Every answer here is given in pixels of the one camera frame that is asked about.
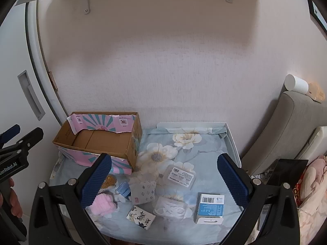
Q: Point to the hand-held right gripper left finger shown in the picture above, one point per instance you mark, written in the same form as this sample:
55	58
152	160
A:
97	181

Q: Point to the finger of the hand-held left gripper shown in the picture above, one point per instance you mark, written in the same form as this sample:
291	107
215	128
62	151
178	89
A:
11	130
28	139

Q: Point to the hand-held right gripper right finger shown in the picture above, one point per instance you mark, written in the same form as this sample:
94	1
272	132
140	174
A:
232	181

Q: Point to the brown plush toy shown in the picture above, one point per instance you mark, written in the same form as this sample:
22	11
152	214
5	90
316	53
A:
109	181

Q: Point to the pink fluffy scrunchie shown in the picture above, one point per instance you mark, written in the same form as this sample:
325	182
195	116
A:
103	205

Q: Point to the pink printed cardboard box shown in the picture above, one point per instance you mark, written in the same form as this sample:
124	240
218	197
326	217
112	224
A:
102	139

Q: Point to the white patterned tissue packet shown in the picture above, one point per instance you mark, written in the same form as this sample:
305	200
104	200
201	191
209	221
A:
143	191

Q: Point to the ink print tissue pack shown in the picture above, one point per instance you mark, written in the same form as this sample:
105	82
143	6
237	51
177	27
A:
140	216

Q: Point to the person's left hand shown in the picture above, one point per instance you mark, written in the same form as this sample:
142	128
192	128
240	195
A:
15	201

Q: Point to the small blue packet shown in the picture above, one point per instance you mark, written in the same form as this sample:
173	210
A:
124	189

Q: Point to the blue and white box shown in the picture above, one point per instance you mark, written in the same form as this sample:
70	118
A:
210	209

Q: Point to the clear labelled plastic box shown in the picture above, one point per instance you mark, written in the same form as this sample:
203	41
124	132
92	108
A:
180	176

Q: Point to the small brown wooden block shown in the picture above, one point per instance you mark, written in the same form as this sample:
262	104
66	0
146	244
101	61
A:
53	80

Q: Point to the grey padded headboard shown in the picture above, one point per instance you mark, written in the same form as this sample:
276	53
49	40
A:
283	132

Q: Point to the white door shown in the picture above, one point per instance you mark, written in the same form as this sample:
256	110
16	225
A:
12	56

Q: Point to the pink plush toy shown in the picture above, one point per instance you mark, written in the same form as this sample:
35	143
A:
314	181

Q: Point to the white pillow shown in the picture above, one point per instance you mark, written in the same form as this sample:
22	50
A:
315	141

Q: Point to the white cylinder roll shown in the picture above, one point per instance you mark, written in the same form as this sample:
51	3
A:
296	83

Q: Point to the light wooden box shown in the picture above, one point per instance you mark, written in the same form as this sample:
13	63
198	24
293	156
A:
316	92

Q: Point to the white door frame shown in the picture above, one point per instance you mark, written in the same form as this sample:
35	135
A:
38	56

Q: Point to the dark window frame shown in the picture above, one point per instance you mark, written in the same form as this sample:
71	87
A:
316	12

